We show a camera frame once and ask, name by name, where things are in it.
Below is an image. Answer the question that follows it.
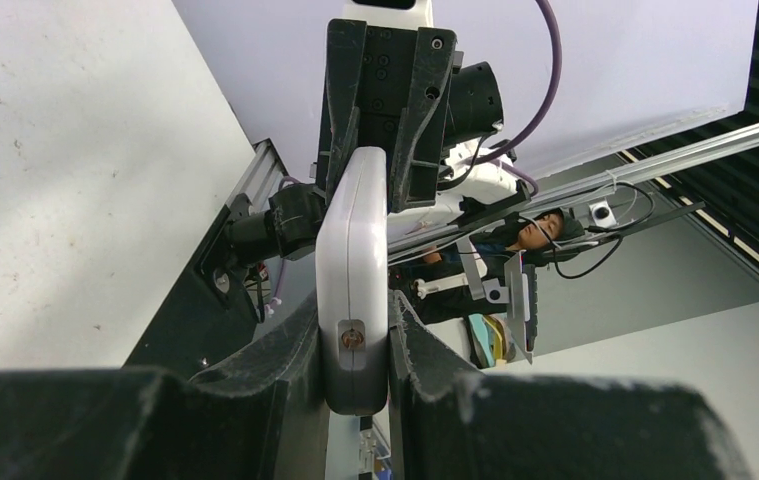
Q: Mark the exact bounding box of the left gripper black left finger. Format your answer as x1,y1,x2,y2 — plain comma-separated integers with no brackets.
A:
0,296,329,479

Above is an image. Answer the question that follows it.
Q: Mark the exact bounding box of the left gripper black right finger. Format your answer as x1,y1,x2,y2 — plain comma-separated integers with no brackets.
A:
388,291,753,479

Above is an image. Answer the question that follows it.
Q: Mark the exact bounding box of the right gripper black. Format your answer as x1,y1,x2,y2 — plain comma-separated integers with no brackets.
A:
315,18,457,212

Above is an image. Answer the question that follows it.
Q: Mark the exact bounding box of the white remote control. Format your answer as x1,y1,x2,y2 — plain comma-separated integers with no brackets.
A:
315,147,389,416

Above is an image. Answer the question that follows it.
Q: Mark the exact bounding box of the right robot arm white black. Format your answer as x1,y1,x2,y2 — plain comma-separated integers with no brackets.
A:
213,19,503,266

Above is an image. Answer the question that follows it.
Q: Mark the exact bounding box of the person in background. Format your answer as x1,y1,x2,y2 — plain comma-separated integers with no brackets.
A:
388,208,586,326

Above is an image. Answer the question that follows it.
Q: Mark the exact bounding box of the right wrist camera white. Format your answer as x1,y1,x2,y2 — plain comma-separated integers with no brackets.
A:
341,0,434,30

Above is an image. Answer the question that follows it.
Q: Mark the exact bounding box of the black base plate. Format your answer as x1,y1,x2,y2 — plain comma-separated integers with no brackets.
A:
124,193,324,378

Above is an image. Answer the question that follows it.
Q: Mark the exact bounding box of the aluminium frame rail right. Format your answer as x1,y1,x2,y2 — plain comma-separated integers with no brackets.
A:
225,139,289,213

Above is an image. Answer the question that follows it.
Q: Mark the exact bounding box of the overhead camera on frame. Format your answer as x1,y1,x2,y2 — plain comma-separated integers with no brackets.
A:
588,199,618,229

